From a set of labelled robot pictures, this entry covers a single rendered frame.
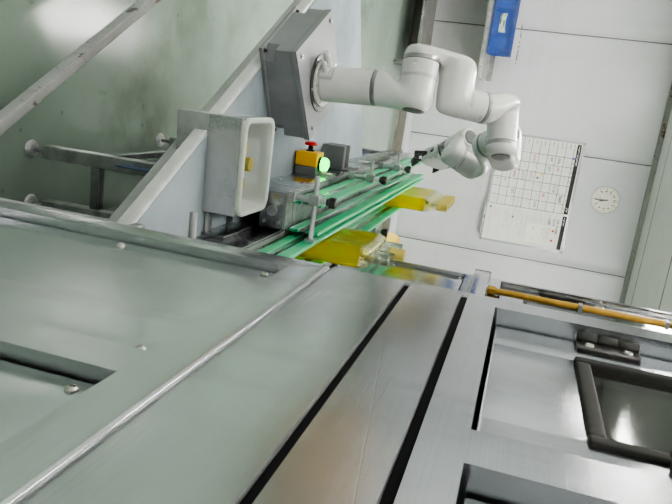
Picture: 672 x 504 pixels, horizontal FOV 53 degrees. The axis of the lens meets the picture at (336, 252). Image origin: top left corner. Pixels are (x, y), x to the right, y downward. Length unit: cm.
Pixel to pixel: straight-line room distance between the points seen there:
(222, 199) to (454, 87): 67
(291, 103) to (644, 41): 613
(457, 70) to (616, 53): 585
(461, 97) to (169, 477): 154
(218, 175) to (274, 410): 114
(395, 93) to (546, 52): 587
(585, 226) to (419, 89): 602
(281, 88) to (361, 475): 148
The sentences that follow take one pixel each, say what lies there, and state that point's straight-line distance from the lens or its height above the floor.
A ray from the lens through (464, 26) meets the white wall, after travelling 764.
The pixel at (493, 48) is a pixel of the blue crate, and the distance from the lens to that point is 697.
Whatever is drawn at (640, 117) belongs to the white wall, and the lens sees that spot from 762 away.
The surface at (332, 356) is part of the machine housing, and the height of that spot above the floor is 132.
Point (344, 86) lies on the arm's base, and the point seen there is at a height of 95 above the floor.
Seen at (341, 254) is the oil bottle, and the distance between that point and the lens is 176.
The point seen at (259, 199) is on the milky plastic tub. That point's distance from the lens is 167.
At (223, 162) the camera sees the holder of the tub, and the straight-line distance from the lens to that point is 153.
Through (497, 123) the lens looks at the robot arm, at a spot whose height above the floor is 134.
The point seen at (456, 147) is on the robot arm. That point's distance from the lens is 224.
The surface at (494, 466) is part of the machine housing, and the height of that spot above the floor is 145.
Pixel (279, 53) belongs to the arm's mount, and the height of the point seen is 80.
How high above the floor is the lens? 143
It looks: 14 degrees down
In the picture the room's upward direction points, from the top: 101 degrees clockwise
